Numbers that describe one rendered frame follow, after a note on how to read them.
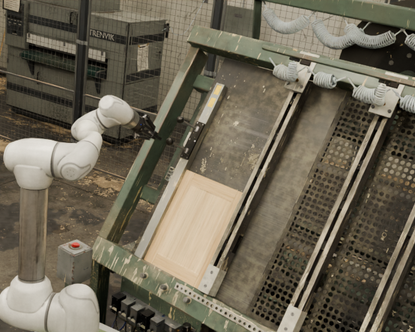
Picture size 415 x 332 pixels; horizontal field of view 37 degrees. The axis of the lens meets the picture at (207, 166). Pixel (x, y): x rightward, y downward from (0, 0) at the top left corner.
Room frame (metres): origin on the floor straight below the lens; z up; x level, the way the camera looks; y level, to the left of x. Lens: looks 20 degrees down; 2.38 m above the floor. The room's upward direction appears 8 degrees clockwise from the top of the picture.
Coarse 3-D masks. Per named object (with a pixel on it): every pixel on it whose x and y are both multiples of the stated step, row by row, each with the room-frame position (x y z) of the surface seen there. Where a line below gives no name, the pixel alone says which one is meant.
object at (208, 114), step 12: (216, 84) 3.06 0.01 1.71; (216, 96) 3.02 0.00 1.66; (204, 108) 3.01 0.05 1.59; (216, 108) 3.01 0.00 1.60; (204, 120) 2.97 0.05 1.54; (204, 132) 2.95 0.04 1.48; (192, 156) 2.89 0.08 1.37; (180, 168) 2.86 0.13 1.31; (180, 180) 2.83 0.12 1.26; (168, 192) 2.80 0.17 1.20; (168, 204) 2.77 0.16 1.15; (156, 216) 2.75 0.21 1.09; (156, 228) 2.72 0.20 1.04; (144, 240) 2.70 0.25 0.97; (144, 252) 2.66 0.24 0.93
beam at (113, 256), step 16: (96, 240) 2.80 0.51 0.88; (96, 256) 2.74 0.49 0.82; (112, 256) 2.71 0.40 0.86; (128, 256) 2.67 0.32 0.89; (128, 272) 2.62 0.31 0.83; (144, 272) 2.58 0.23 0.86; (160, 272) 2.55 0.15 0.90; (144, 288) 2.53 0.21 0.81; (192, 288) 2.44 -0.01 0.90; (176, 304) 2.42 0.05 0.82; (192, 304) 2.39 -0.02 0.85; (224, 304) 2.34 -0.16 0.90; (208, 320) 2.32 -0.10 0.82; (224, 320) 2.29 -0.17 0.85; (240, 320) 2.27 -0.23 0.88
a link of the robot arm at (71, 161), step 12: (60, 144) 2.11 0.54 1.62; (72, 144) 2.13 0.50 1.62; (84, 144) 2.15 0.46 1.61; (60, 156) 2.06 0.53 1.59; (72, 156) 2.05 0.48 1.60; (84, 156) 2.08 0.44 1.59; (96, 156) 2.16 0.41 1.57; (60, 168) 2.03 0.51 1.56; (72, 168) 2.02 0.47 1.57; (84, 168) 2.06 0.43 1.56; (72, 180) 2.04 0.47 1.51
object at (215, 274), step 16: (304, 80) 2.78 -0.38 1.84; (288, 96) 2.81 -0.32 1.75; (304, 96) 2.82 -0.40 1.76; (288, 112) 2.79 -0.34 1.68; (288, 128) 2.74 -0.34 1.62; (272, 144) 2.72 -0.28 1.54; (272, 160) 2.66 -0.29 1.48; (256, 176) 2.63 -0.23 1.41; (256, 192) 2.59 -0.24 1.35; (240, 208) 2.57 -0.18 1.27; (240, 224) 2.52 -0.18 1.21; (224, 240) 2.50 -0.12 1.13; (240, 240) 2.53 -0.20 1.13; (224, 256) 2.45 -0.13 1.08; (208, 272) 2.43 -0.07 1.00; (224, 272) 2.45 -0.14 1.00; (208, 288) 2.39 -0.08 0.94
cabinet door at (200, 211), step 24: (192, 192) 2.77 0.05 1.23; (216, 192) 2.72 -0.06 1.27; (240, 192) 2.67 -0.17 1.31; (168, 216) 2.75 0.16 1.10; (192, 216) 2.70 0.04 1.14; (216, 216) 2.65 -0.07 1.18; (168, 240) 2.67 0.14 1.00; (192, 240) 2.62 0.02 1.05; (216, 240) 2.57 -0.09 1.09; (168, 264) 2.59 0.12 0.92; (192, 264) 2.55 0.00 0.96
